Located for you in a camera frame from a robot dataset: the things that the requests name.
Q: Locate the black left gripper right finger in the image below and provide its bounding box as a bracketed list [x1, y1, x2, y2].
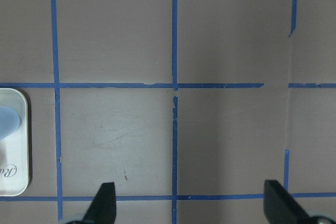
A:
[264, 180, 310, 224]

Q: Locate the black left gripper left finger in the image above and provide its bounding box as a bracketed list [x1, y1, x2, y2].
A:
[81, 182, 117, 224]

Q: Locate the light blue cup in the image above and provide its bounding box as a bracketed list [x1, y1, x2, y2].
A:
[1, 106, 21, 140]

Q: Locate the white plastic tray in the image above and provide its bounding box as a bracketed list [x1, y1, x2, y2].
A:
[1, 88, 29, 197]

